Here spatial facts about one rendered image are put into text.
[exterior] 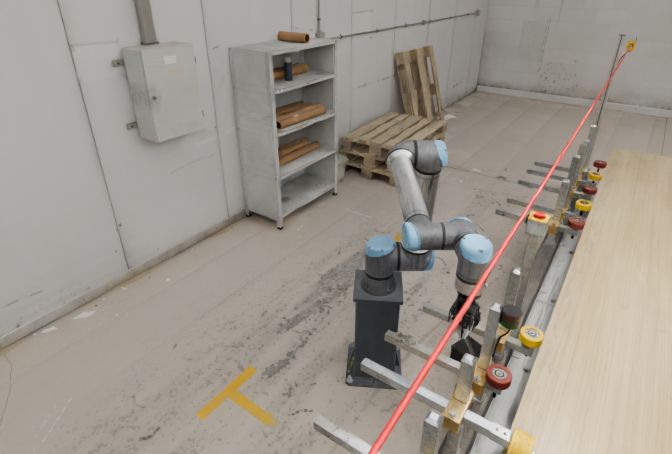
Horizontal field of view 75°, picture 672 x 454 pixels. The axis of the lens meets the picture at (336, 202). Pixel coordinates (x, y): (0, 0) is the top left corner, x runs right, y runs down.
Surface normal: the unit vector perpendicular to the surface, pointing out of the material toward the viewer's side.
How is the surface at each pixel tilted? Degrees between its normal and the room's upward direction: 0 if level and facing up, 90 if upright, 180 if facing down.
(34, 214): 90
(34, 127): 90
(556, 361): 0
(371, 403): 0
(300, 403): 0
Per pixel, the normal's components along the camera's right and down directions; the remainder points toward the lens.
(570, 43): -0.58, 0.37
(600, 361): 0.00, -0.89
